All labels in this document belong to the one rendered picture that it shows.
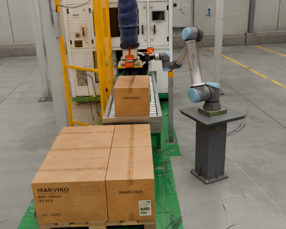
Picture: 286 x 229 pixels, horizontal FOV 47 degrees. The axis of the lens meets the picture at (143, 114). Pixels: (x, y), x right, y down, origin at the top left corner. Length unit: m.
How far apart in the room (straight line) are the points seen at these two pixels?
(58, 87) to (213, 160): 2.26
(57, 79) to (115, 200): 2.22
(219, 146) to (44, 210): 1.86
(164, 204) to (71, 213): 0.93
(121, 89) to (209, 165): 1.29
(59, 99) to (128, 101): 1.18
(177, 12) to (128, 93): 8.81
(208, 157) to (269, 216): 0.82
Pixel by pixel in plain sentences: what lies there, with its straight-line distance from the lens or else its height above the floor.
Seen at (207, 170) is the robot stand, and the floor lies 0.15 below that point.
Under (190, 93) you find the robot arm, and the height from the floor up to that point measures 1.00.
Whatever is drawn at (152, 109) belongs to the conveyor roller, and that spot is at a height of 0.55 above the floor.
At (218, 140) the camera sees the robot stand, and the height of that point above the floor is 0.47.
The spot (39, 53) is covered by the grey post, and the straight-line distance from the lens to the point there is 6.72.
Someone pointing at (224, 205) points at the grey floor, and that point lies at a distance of 3.35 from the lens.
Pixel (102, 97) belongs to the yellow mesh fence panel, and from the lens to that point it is 4.51.
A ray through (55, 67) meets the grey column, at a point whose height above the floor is 1.09.
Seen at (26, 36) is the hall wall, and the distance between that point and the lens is 12.77.
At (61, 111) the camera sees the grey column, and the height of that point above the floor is 0.47.
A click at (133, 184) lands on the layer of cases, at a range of 2.69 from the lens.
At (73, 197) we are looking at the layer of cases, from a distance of 2.82.
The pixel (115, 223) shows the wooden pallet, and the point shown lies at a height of 0.12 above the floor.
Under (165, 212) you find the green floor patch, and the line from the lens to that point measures 3.21.
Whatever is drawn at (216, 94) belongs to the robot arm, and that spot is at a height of 0.96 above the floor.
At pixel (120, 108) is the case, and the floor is 0.70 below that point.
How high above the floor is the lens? 1.93
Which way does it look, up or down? 20 degrees down
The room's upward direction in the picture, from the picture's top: 2 degrees counter-clockwise
